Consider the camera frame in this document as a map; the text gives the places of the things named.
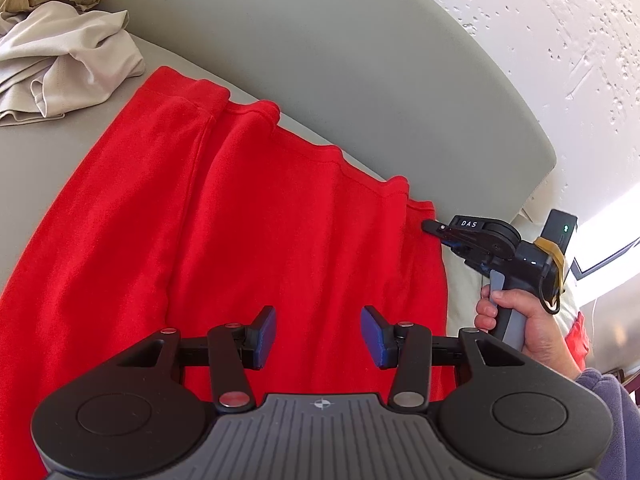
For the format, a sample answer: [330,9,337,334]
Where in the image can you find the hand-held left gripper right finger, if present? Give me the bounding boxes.
[360,305,523,409]

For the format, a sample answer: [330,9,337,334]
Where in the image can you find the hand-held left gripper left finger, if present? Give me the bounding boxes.
[117,306,277,409]

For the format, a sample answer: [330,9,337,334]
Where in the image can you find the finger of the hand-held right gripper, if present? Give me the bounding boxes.
[421,219,468,257]

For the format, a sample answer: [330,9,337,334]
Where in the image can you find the red garment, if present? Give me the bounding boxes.
[0,66,449,480]

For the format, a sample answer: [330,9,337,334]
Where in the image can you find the person's right forearm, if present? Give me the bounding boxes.
[570,367,640,480]

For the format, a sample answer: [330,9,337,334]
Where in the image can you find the person's right hand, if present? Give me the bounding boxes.
[474,285,583,382]

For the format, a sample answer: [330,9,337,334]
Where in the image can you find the red cloth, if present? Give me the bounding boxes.
[567,311,592,377]

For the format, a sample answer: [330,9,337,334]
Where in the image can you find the grey sofa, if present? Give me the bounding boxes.
[0,0,558,311]

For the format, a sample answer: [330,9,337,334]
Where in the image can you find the light grey crumpled garment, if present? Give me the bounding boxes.
[0,1,147,128]

